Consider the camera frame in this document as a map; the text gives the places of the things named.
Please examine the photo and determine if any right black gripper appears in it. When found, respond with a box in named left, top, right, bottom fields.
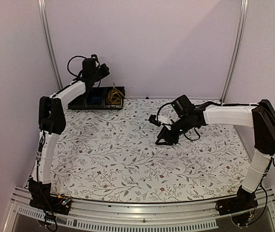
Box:
left=156, top=115, right=194, bottom=145

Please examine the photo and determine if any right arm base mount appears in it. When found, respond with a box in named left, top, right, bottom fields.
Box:
left=215, top=188, right=258, bottom=227

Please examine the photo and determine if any aluminium front rail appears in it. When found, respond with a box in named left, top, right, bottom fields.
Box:
left=3, top=187, right=275, bottom=232

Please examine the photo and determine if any aluminium corner post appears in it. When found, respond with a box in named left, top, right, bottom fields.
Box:
left=220, top=0, right=248, bottom=102
left=37, top=0, right=63, bottom=90

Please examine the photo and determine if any blue cable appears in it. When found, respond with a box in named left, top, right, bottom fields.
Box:
left=89, top=96, right=104, bottom=105

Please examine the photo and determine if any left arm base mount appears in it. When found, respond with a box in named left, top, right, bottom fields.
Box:
left=30, top=192, right=72, bottom=215

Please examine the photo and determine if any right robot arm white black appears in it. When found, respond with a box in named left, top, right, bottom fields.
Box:
left=149, top=95, right=275, bottom=211

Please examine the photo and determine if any right aluminium corner post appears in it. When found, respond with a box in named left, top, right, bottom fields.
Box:
left=220, top=0, right=248, bottom=102

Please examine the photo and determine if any left aluminium corner post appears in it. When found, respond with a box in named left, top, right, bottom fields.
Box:
left=37, top=0, right=63, bottom=90

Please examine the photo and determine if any floral patterned table mat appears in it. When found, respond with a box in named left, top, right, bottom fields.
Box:
left=50, top=99, right=250, bottom=203

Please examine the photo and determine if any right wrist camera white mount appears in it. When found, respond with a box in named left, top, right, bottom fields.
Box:
left=148, top=115, right=173, bottom=128

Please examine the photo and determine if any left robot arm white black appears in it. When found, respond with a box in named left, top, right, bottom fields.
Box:
left=29, top=54, right=110, bottom=210

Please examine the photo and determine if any yellow cable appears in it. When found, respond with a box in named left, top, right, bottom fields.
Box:
left=106, top=82, right=125, bottom=106

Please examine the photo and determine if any black compartment storage bin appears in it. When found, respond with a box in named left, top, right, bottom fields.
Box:
left=68, top=86, right=125, bottom=110

